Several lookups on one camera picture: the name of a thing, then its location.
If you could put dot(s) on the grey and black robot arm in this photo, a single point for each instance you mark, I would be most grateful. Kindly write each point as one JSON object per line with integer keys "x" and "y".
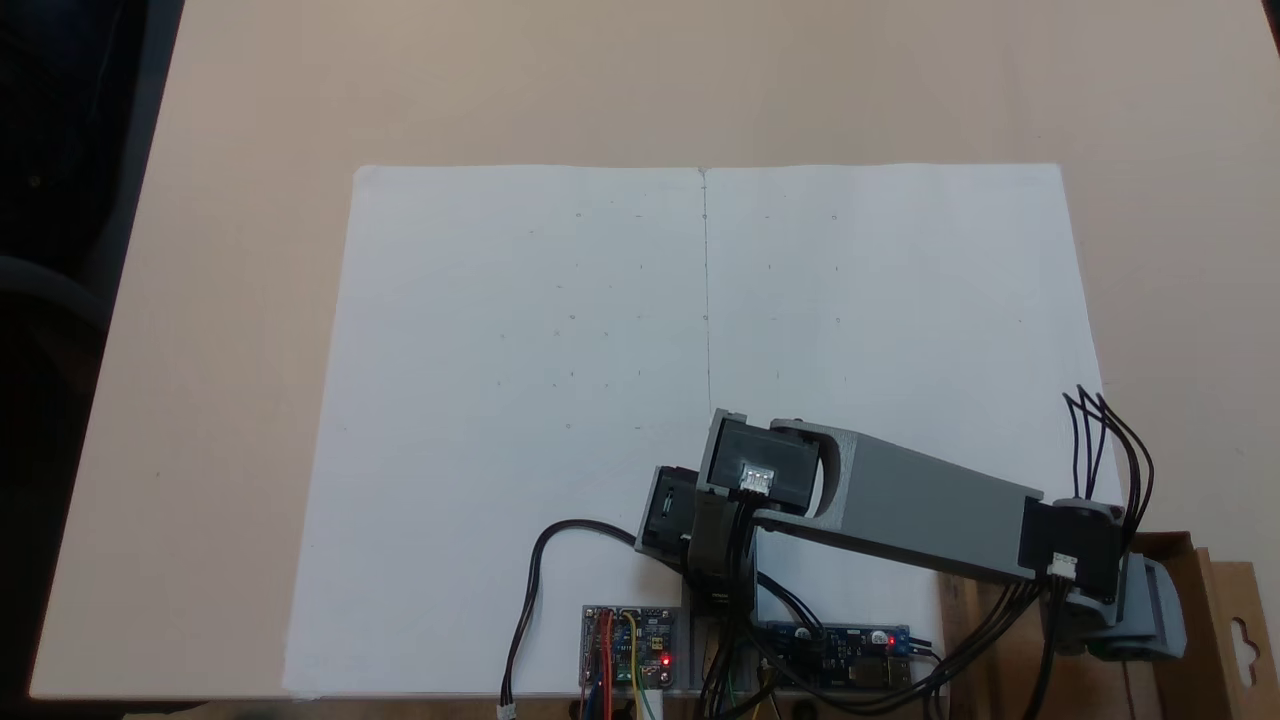
{"x": 920, "y": 505}

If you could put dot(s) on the white paper sheet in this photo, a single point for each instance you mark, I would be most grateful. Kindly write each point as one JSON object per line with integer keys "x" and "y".
{"x": 450, "y": 400}
{"x": 900, "y": 300}

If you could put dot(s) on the brown cardboard box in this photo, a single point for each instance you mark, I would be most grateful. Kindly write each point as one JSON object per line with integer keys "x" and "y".
{"x": 1215, "y": 620}

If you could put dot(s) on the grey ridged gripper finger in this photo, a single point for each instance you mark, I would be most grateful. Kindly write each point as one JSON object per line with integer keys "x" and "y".
{"x": 1155, "y": 605}

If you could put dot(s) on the blue circuit board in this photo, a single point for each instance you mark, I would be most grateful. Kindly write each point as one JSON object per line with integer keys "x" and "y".
{"x": 850, "y": 645}

